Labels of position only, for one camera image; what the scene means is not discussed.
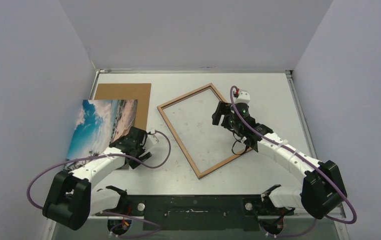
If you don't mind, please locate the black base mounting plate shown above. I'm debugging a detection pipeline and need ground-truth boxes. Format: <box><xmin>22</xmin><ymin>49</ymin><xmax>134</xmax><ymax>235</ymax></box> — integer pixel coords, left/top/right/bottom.
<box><xmin>101</xmin><ymin>194</ymin><xmax>295</xmax><ymax>232</ymax></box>

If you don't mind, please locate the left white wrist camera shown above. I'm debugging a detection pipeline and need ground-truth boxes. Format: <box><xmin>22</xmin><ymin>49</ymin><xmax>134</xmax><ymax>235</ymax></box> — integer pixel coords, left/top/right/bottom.
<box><xmin>144</xmin><ymin>132</ymin><xmax>159</xmax><ymax>149</ymax></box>

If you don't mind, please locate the clear acrylic glass sheet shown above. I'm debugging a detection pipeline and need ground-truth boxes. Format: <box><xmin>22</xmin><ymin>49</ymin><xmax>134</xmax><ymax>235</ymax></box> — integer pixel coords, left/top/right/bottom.
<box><xmin>164</xmin><ymin>90</ymin><xmax>245</xmax><ymax>172</ymax></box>

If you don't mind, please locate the aluminium front rail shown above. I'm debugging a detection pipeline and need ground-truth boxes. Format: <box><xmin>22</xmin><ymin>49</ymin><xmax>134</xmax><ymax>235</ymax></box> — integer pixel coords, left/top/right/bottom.
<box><xmin>47</xmin><ymin>195</ymin><xmax>346</xmax><ymax>220</ymax></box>

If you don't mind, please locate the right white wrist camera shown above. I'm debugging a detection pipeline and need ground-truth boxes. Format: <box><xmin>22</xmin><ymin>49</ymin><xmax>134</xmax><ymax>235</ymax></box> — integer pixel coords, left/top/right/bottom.
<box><xmin>233</xmin><ymin>88</ymin><xmax>251</xmax><ymax>105</ymax></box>

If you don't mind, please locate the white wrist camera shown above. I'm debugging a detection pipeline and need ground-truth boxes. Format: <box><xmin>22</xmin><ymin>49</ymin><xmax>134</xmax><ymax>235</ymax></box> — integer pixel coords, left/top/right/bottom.
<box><xmin>144</xmin><ymin>132</ymin><xmax>159</xmax><ymax>149</ymax></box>
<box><xmin>233</xmin><ymin>88</ymin><xmax>251</xmax><ymax>105</ymax></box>

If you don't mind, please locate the blue wooden picture frame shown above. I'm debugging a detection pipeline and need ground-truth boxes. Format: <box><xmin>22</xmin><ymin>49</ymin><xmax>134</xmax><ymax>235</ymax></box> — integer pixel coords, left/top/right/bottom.
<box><xmin>157</xmin><ymin>83</ymin><xmax>252</xmax><ymax>180</ymax></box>

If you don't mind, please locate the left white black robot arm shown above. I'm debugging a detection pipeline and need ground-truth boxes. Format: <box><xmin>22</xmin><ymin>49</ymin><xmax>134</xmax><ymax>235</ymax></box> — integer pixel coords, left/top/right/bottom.
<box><xmin>42</xmin><ymin>127</ymin><xmax>159</xmax><ymax>230</ymax></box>

